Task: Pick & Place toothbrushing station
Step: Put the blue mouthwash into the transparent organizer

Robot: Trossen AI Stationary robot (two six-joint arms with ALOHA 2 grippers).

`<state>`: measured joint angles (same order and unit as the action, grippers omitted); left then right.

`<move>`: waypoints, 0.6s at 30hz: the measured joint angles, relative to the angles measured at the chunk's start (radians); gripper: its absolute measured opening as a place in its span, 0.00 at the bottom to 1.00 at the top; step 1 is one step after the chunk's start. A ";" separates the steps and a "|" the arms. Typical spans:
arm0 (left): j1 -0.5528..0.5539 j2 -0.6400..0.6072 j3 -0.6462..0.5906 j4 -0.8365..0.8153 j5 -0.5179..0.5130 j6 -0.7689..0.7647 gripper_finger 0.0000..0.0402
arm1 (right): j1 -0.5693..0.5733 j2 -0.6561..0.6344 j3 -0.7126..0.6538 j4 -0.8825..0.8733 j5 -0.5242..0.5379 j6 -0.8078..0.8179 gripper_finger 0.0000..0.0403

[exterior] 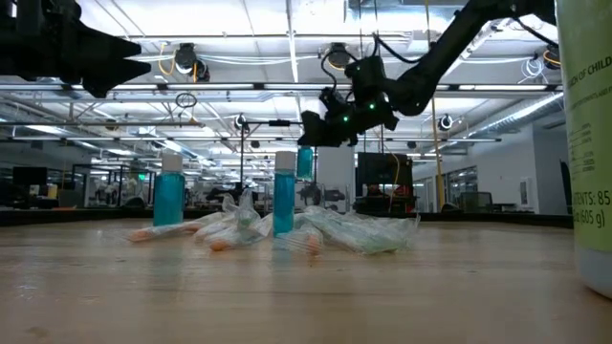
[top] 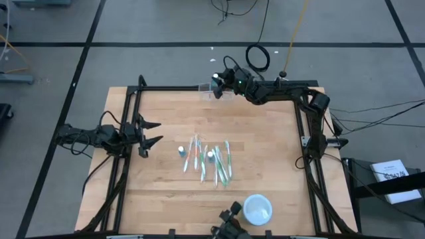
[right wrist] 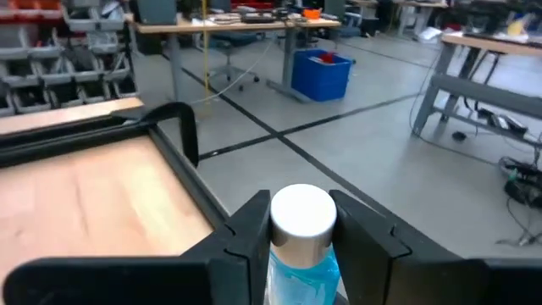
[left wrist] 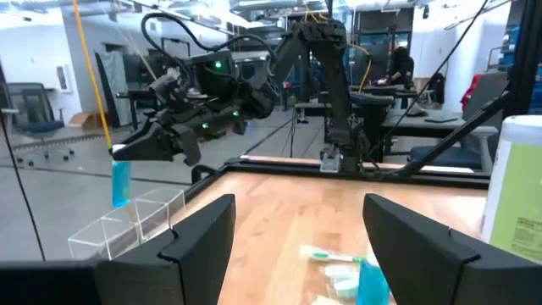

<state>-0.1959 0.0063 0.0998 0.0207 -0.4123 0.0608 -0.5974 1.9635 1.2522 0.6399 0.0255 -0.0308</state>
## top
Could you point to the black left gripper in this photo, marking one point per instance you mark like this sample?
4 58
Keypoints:
139 141

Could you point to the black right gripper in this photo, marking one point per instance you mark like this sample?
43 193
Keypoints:
244 83

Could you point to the blue mouthwash bottle white cap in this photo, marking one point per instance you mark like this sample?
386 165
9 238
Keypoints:
181 151
216 76
210 156

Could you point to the green toothbrush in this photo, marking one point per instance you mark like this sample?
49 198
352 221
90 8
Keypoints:
228 161
202 166
221 169

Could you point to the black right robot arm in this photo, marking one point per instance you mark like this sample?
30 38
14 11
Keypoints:
289 92

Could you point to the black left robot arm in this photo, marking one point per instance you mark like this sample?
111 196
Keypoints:
99 136

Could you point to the clear acrylic organizer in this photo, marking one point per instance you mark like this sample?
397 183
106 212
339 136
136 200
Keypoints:
206 94

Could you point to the green label wipes canister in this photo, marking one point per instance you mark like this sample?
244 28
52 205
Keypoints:
257 209

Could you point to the white booklet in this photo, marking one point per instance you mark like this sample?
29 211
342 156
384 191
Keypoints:
386 167

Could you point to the black side cart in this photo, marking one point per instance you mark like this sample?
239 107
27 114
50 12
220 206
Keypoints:
382 189

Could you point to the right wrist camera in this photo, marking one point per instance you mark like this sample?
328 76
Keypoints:
230 73

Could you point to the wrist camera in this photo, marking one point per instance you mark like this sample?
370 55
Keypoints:
230 73
130 128

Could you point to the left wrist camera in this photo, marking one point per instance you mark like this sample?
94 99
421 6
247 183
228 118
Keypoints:
130 128

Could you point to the black aluminium table frame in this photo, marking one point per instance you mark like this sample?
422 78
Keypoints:
166 88

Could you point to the silver mounting bracket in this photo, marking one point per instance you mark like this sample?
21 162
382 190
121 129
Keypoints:
332 142
305 141

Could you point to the grey metal base plate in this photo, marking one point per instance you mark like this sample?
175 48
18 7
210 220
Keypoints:
16 78

